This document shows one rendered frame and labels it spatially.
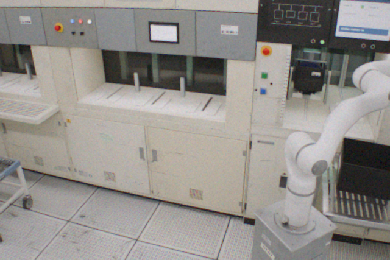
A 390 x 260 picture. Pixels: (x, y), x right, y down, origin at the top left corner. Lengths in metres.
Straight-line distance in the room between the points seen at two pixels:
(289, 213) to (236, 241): 1.05
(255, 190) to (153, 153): 0.79
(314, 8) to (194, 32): 0.69
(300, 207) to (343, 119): 0.43
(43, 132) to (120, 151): 0.74
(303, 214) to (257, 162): 0.84
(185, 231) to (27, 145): 1.62
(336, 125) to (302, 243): 0.53
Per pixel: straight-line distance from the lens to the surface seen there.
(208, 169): 2.45
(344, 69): 2.92
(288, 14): 1.95
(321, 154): 1.36
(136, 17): 2.20
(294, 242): 1.56
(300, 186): 1.47
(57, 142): 3.02
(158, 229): 2.65
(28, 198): 3.06
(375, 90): 1.38
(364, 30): 1.99
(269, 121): 2.17
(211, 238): 2.57
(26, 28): 2.75
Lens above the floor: 1.87
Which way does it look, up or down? 27 degrees down
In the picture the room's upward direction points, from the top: straight up
